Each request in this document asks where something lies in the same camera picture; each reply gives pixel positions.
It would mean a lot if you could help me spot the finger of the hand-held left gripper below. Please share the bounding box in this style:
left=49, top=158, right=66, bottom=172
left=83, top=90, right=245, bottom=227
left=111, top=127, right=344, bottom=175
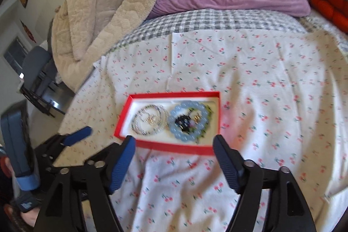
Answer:
left=41, top=126, right=93, bottom=149
left=51, top=157, right=96, bottom=169

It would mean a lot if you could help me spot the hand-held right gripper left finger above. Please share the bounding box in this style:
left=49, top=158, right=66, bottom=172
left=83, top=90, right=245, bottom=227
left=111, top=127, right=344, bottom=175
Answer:
left=33, top=135, right=136, bottom=232

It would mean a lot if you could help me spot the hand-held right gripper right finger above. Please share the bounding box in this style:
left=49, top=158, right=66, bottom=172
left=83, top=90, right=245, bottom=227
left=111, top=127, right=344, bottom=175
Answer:
left=212, top=134, right=318, bottom=232

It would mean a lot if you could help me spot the red jewelry box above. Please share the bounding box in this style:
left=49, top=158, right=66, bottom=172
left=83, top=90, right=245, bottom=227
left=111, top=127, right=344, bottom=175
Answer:
left=113, top=91, right=221, bottom=157

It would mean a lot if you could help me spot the clear bead necklace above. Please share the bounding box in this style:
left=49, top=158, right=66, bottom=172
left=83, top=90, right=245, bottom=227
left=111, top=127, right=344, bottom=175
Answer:
left=131, top=104, right=169, bottom=137

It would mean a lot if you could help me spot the green beaded bracelet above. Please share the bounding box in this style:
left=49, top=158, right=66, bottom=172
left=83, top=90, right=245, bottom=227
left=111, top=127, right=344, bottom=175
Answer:
left=190, top=103, right=216, bottom=140

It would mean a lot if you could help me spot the dark beaded bracelet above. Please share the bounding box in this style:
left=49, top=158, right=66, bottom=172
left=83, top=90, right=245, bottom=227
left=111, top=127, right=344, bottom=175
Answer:
left=174, top=115, right=192, bottom=131

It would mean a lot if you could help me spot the light blue bead bracelet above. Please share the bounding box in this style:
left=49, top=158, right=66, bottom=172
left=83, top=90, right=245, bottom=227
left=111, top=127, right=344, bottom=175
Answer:
left=167, top=100, right=211, bottom=143

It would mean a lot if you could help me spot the person's left hand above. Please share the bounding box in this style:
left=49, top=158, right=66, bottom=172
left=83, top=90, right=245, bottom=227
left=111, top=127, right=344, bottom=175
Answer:
left=0, top=152, right=41, bottom=231

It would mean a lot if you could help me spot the dark blue chair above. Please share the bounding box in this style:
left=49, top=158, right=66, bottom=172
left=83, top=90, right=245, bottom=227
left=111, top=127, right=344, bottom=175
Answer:
left=19, top=46, right=74, bottom=117

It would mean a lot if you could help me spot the cherry print bed sheet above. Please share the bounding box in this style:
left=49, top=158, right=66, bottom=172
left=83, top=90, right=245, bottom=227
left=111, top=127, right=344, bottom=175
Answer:
left=58, top=28, right=348, bottom=232

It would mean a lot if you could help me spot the beige fleece blanket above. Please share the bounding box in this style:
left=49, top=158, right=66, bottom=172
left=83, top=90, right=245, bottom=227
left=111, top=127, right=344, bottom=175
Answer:
left=52, top=0, right=200, bottom=92

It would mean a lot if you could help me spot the grey checked blanket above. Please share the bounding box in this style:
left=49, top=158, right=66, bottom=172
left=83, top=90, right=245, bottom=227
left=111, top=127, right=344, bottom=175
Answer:
left=105, top=8, right=348, bottom=58

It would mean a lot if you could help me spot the red wall decal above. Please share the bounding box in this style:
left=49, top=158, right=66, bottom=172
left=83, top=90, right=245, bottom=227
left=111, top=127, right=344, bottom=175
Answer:
left=20, top=19, right=37, bottom=43

